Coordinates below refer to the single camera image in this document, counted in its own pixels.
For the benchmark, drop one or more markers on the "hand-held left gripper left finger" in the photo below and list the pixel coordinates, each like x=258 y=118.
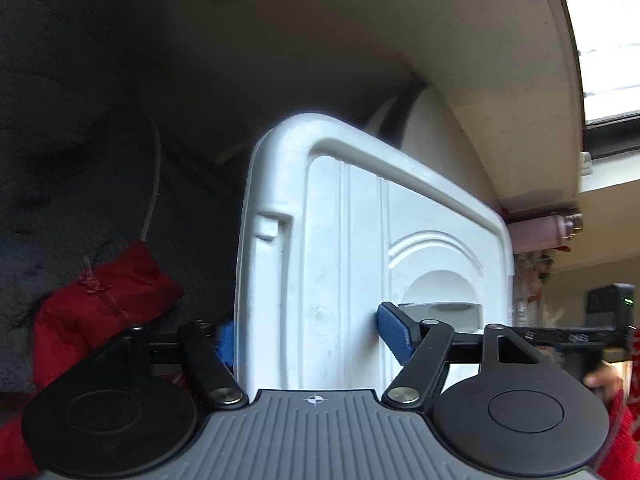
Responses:
x=202 y=360

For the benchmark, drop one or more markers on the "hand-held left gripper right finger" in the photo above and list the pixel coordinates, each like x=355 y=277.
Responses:
x=395 y=332

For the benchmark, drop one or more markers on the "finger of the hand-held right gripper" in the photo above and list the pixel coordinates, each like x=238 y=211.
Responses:
x=565 y=336

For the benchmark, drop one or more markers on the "white plastic bin lid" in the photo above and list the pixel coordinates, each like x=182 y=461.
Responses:
x=350 y=240

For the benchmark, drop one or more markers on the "person's right forearm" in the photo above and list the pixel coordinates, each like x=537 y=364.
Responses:
x=625 y=435

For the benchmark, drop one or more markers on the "person's right hand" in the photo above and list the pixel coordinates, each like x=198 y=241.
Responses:
x=602 y=380

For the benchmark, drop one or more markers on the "pink water bottle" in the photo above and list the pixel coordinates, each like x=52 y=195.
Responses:
x=540 y=232

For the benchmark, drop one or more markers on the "red cloth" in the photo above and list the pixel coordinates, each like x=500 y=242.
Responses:
x=100 y=300

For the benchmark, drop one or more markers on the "small white windowsill device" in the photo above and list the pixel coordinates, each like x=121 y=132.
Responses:
x=586 y=162

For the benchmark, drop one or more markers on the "white curved object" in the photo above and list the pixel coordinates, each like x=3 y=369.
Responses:
x=435 y=130

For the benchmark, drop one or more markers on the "chair with grey knit cover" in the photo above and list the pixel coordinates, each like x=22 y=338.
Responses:
x=75 y=135

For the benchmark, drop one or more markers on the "window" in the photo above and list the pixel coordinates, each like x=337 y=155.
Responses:
x=607 y=35

